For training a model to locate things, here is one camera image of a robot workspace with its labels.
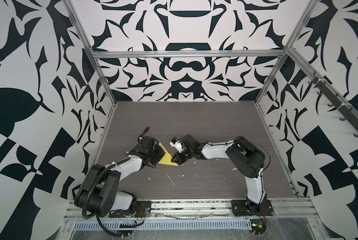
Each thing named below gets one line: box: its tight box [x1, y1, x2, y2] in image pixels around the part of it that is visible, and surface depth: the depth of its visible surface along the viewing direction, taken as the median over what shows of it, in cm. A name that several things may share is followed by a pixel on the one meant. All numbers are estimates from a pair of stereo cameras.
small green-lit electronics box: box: [250, 219, 267, 234], surface depth 73 cm
